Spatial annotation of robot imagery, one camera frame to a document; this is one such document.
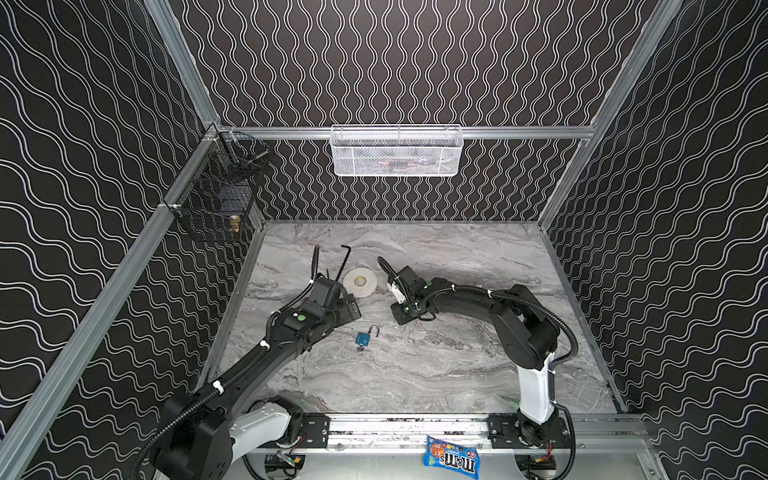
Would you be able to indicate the brass item in black basket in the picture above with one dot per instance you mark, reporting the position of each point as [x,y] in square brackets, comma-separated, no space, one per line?
[234,224]

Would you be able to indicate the blue padlock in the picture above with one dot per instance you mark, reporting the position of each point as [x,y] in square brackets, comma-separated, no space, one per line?
[363,338]

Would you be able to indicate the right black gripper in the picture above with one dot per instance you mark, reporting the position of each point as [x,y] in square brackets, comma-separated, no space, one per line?
[398,285]

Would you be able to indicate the white mesh basket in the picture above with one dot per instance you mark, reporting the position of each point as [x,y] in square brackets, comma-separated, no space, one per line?
[396,150]

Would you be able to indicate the M&M's candy bag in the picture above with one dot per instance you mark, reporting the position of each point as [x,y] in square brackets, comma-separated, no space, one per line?
[456,458]

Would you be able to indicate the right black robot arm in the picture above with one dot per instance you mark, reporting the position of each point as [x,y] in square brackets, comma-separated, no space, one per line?
[534,338]

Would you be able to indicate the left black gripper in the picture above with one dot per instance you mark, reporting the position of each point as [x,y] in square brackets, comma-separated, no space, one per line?
[327,282]

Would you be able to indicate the black hex key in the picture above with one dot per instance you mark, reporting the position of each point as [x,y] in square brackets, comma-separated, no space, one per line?
[340,270]

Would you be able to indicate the white tape roll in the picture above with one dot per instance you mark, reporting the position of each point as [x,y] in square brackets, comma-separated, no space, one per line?
[361,282]

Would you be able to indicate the black wire basket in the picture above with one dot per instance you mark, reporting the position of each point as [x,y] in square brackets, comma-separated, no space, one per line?
[225,184]

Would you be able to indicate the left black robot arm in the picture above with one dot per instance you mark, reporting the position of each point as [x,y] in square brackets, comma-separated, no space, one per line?
[194,439]

